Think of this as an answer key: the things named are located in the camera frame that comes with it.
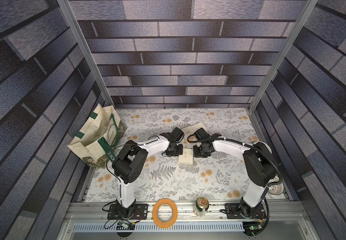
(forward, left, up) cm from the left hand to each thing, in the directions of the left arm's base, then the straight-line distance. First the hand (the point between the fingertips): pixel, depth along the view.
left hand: (181, 153), depth 93 cm
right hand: (0, -8, -1) cm, 9 cm away
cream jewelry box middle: (+15, -4, +3) cm, 16 cm away
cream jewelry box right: (+20, -11, +2) cm, 22 cm away
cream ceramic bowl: (+3, -55, +3) cm, 55 cm away
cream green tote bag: (-4, +45, +19) cm, 49 cm away
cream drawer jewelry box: (-4, -3, +1) cm, 5 cm away
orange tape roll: (-36, +12, 0) cm, 38 cm away
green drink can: (-31, -9, +8) cm, 33 cm away
